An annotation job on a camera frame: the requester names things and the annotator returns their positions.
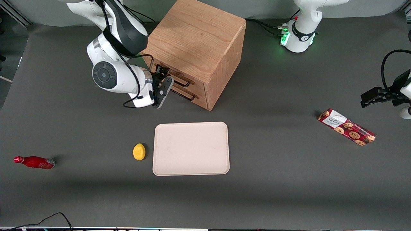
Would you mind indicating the red bottle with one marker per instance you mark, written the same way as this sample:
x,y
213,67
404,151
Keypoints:
x,y
35,162

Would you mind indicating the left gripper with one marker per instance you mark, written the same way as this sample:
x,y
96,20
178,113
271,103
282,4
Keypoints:
x,y
387,95

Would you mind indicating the aluminium frame rail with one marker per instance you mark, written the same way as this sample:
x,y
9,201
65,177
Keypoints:
x,y
17,16

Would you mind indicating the yellow lemon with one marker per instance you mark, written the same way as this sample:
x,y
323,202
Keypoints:
x,y
139,152

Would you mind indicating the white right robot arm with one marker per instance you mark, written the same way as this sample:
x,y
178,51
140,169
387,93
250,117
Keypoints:
x,y
118,48

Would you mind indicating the red cookie box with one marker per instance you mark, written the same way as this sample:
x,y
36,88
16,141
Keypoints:
x,y
346,127

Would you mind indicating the wooden drawer cabinet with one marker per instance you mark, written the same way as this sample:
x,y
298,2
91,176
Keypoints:
x,y
196,35

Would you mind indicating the wooden drawer front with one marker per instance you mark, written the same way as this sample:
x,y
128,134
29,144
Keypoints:
x,y
202,102
199,88

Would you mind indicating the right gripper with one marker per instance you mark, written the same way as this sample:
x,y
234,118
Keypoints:
x,y
157,81

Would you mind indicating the beige rectangular tray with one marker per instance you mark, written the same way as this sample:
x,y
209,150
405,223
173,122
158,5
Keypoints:
x,y
191,149

